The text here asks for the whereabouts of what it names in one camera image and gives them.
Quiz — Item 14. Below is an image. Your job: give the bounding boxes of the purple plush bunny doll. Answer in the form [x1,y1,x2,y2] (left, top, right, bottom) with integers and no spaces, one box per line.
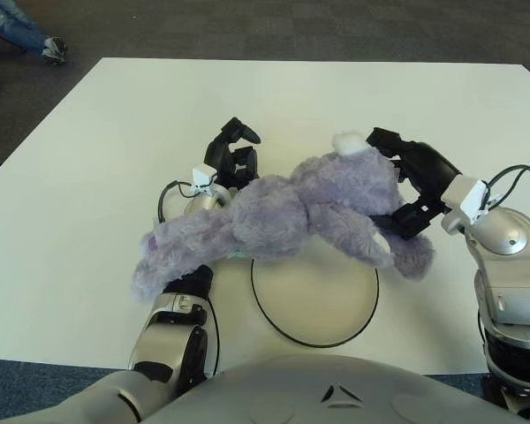
[130,128,436,304]

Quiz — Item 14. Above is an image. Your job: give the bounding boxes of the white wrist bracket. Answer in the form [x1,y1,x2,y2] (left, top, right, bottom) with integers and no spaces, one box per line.
[190,163,217,198]
[441,174,490,233]

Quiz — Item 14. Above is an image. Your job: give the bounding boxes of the white plate with black rim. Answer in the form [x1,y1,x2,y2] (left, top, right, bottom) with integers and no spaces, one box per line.
[250,246,380,348]

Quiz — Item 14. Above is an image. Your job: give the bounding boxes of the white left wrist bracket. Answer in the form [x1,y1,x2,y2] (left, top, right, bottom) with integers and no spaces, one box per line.
[190,163,217,198]

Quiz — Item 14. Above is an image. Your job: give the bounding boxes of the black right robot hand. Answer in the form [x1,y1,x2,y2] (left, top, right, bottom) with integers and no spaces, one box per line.
[365,126,464,242]

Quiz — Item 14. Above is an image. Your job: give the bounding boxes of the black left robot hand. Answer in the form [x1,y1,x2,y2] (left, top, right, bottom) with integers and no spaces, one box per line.
[202,117,261,192]

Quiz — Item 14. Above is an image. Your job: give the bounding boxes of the grey robot torso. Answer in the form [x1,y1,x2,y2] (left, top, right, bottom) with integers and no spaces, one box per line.
[0,352,530,424]

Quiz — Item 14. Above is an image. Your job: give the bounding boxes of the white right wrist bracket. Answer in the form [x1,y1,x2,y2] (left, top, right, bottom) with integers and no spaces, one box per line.
[441,174,490,233]

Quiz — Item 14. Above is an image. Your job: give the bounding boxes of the grey sneaker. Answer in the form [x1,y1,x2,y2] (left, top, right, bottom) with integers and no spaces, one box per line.
[41,35,68,64]

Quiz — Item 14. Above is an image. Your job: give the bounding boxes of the person's leg in jeans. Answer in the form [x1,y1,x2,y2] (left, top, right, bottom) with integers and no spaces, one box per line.
[0,0,49,52]

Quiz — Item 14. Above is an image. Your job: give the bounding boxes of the black left forearm cable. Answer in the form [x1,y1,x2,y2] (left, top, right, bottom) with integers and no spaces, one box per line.
[156,178,195,231]

